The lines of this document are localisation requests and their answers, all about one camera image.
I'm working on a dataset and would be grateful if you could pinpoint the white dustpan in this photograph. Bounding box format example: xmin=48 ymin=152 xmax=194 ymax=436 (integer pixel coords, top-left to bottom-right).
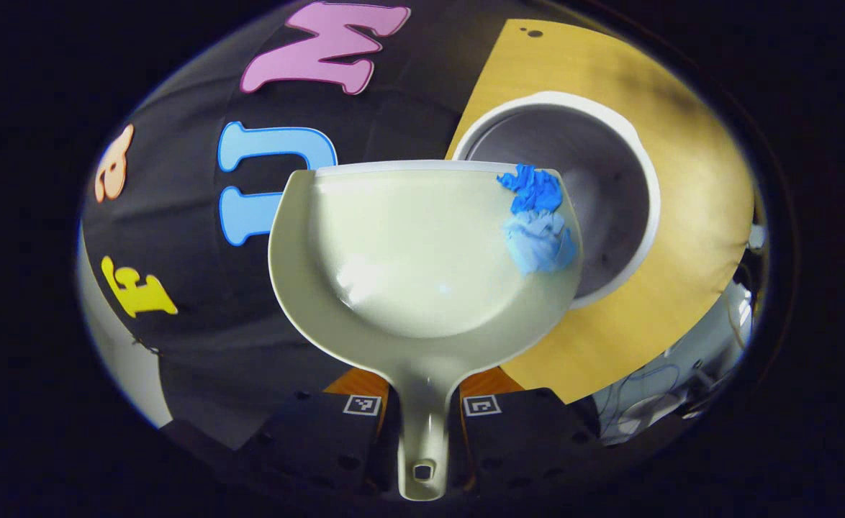
xmin=268 ymin=160 xmax=585 ymax=502

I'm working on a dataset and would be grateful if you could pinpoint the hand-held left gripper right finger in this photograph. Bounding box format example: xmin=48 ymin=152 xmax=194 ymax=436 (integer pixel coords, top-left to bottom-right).
xmin=448 ymin=366 xmax=608 ymax=499

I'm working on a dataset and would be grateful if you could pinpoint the pale blue paper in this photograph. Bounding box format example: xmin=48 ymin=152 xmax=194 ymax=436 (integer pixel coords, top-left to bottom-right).
xmin=503 ymin=210 xmax=579 ymax=276

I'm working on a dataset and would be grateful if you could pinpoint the white garbage bin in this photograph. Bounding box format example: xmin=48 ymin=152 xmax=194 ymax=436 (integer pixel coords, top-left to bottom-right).
xmin=451 ymin=91 xmax=661 ymax=310

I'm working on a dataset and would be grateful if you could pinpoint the black backdrop cloth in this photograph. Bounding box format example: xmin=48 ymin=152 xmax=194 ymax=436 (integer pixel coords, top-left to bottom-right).
xmin=81 ymin=0 xmax=502 ymax=447

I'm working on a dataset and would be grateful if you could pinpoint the wooden desktop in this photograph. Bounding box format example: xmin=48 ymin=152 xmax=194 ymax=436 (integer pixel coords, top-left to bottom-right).
xmin=446 ymin=19 xmax=756 ymax=405

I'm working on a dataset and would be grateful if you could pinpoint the blue paper ball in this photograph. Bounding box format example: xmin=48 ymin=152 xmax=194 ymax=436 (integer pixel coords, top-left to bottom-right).
xmin=497 ymin=164 xmax=564 ymax=215

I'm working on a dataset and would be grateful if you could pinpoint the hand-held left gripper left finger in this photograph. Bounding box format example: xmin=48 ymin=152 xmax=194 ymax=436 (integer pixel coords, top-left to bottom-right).
xmin=235 ymin=368 xmax=400 ymax=499

